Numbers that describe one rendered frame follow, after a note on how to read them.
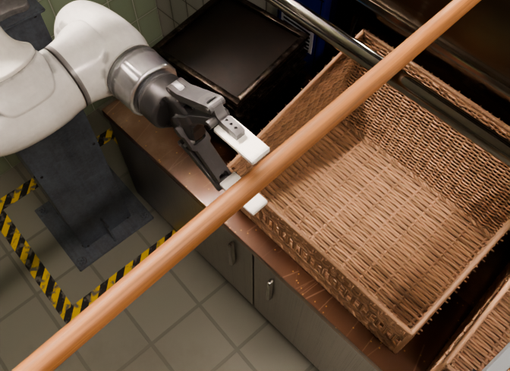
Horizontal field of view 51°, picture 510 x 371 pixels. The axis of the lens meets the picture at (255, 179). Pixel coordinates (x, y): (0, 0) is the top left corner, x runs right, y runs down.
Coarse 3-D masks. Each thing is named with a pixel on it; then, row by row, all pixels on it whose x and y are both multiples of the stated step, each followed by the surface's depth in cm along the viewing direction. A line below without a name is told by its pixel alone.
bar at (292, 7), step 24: (288, 0) 90; (312, 24) 88; (336, 48) 87; (360, 48) 84; (408, 96) 82; (432, 96) 79; (456, 120) 78; (480, 144) 77; (504, 144) 75; (504, 360) 78
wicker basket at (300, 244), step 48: (384, 48) 129; (336, 96) 146; (384, 96) 136; (336, 144) 146; (384, 144) 143; (288, 192) 138; (336, 192) 138; (384, 192) 138; (432, 192) 138; (480, 192) 128; (288, 240) 125; (336, 240) 131; (384, 240) 131; (432, 240) 131; (480, 240) 131; (336, 288) 121; (384, 288) 125; (432, 288) 125; (384, 336) 117
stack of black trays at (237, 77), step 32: (224, 0) 143; (192, 32) 137; (224, 32) 137; (256, 32) 137; (288, 32) 137; (192, 64) 132; (224, 64) 132; (256, 64) 132; (288, 64) 136; (224, 96) 125; (256, 96) 131; (288, 96) 146; (256, 128) 141
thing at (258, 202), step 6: (234, 174) 78; (228, 180) 78; (234, 180) 78; (222, 186) 78; (228, 186) 77; (258, 198) 76; (264, 198) 77; (246, 204) 76; (252, 204) 76; (258, 204) 76; (264, 204) 76; (252, 210) 76; (258, 210) 76
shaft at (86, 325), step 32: (480, 0) 87; (416, 32) 82; (384, 64) 78; (352, 96) 76; (320, 128) 73; (288, 160) 71; (224, 192) 69; (256, 192) 69; (192, 224) 66; (160, 256) 64; (128, 288) 62; (96, 320) 60; (64, 352) 59
